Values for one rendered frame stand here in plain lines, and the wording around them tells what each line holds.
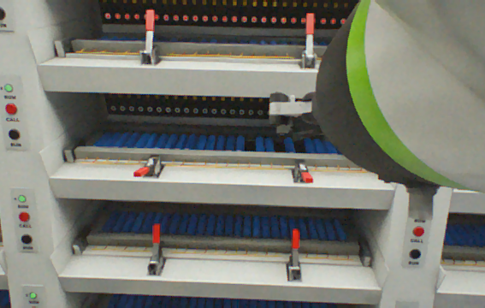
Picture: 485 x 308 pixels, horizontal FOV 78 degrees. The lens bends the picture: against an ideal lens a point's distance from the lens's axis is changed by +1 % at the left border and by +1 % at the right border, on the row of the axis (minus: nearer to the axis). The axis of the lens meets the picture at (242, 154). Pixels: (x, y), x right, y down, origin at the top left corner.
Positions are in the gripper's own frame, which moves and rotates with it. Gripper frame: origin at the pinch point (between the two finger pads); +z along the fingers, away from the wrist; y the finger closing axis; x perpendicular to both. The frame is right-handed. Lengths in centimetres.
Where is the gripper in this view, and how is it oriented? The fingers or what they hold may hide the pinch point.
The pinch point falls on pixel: (316, 127)
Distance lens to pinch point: 37.9
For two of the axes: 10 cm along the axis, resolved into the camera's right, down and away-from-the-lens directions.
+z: 0.3, 0.0, 10.0
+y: 10.0, 0.4, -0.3
